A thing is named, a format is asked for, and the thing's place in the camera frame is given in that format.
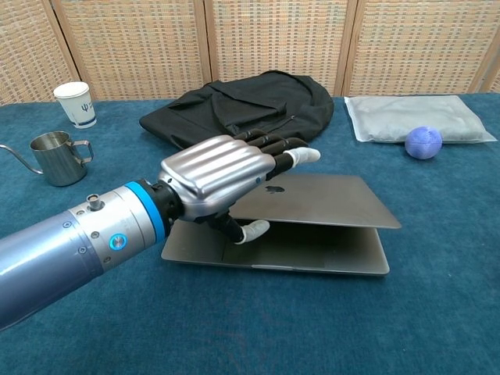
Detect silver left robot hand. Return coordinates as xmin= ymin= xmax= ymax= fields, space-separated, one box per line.
xmin=158 ymin=130 xmax=322 ymax=246

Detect silver laptop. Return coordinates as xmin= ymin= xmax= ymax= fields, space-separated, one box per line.
xmin=161 ymin=173 xmax=402 ymax=278

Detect woven wooden folding screen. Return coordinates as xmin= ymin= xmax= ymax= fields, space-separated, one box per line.
xmin=0 ymin=0 xmax=500 ymax=106

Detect blue carpeted table surface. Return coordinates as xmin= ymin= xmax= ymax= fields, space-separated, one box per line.
xmin=0 ymin=92 xmax=500 ymax=375

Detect black backpack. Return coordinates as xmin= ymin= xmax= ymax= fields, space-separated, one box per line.
xmin=139 ymin=70 xmax=335 ymax=152

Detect white paper cup blue logo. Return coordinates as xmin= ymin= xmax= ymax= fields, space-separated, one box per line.
xmin=53 ymin=82 xmax=98 ymax=130

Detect steel gooseneck pitcher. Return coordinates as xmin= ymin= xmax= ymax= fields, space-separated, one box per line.
xmin=0 ymin=131 xmax=95 ymax=188

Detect grey cloth in plastic bag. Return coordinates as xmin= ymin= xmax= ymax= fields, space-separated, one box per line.
xmin=344 ymin=95 xmax=498 ymax=145

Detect purple ball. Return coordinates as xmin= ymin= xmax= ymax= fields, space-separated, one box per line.
xmin=404 ymin=125 xmax=444 ymax=160

